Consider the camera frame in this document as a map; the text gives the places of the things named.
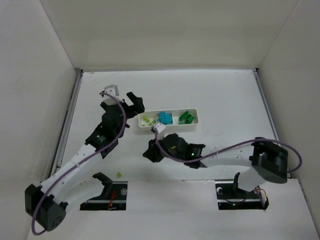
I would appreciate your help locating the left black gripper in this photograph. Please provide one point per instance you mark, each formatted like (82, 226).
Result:
(126, 107)

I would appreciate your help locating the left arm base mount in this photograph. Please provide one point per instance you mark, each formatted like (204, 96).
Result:
(113, 196)

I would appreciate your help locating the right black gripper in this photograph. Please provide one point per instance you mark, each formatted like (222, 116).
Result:
(155, 150)

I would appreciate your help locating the green long lego brick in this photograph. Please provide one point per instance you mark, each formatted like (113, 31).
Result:
(186, 121)

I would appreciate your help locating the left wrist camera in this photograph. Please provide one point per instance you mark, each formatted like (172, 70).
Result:
(111, 90)

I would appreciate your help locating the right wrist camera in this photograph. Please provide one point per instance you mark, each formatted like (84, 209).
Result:
(158, 128)

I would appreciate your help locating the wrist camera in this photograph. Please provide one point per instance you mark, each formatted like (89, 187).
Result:
(111, 90)
(158, 128)

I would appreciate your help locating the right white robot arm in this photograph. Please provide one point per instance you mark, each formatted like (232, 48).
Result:
(264, 159)

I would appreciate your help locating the blue long lego brick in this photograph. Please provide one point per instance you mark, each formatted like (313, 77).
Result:
(166, 118)

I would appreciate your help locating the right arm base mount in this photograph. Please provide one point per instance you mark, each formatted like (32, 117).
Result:
(230, 197)

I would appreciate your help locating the green lego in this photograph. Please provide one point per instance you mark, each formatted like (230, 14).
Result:
(184, 116)

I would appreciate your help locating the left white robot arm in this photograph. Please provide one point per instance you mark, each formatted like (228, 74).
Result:
(45, 202)

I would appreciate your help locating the white compartment tray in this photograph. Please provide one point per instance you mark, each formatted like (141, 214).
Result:
(175, 120)

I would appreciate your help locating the lime lego cluster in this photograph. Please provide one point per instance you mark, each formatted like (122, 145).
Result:
(146, 121)

